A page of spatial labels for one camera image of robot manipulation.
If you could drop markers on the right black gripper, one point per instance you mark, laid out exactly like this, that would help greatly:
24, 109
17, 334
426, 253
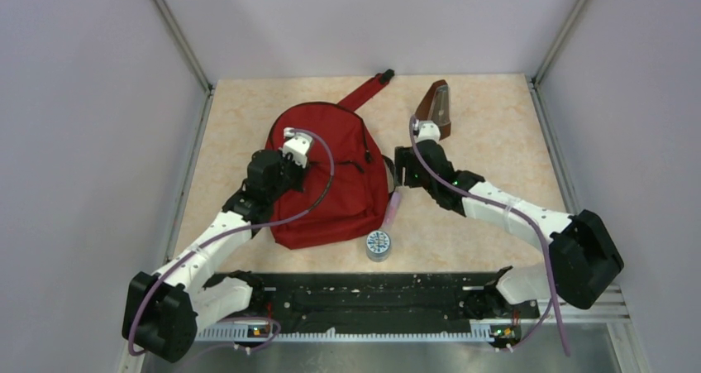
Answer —
403, 159

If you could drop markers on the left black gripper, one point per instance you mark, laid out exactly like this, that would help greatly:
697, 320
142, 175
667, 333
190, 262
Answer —
300, 169

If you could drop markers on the pink highlighter pen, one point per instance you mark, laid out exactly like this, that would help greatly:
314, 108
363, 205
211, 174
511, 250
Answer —
392, 209

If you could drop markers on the red student backpack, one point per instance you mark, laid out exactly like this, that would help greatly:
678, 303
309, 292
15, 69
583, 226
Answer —
346, 190

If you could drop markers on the round blue patterned tin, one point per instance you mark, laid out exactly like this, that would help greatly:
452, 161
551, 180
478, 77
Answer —
378, 245

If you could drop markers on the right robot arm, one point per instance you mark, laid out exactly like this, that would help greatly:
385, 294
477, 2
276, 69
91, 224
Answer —
580, 258

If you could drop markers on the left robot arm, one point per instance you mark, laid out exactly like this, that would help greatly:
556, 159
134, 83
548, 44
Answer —
167, 309

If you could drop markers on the brown wooden metronome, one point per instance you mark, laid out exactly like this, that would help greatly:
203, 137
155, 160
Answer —
435, 106

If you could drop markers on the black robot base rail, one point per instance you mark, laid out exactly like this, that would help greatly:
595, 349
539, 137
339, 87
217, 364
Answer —
378, 303

